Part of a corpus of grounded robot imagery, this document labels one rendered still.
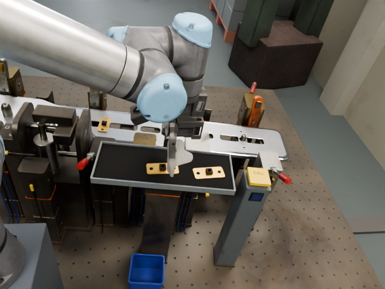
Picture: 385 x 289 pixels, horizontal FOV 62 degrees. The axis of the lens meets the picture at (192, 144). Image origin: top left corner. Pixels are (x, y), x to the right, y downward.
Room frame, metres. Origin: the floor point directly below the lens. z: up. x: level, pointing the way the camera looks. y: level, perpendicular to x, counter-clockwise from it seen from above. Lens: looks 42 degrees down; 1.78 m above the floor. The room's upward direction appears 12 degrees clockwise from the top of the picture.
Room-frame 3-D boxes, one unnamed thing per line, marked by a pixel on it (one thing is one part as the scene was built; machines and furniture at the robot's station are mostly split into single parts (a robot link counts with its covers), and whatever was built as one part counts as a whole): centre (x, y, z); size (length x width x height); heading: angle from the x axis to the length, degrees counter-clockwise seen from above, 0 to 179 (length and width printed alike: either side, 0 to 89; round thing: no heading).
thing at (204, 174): (0.60, -0.06, 1.17); 0.08 x 0.04 x 0.01; 110
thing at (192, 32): (0.58, 0.05, 1.51); 0.09 x 0.08 x 0.11; 117
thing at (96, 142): (0.68, 0.27, 0.89); 0.12 x 0.07 x 0.38; 9
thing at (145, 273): (0.48, 0.06, 0.75); 0.11 x 0.10 x 0.09; 99
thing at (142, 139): (0.74, 0.15, 0.89); 0.12 x 0.08 x 0.38; 9
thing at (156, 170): (0.58, 0.06, 1.17); 0.08 x 0.04 x 0.01; 108
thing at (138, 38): (0.52, 0.12, 1.51); 0.11 x 0.11 x 0.08; 27
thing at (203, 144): (0.76, -0.02, 0.90); 0.13 x 0.08 x 0.41; 9
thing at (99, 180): (0.59, 0.06, 1.16); 0.37 x 0.14 x 0.02; 99
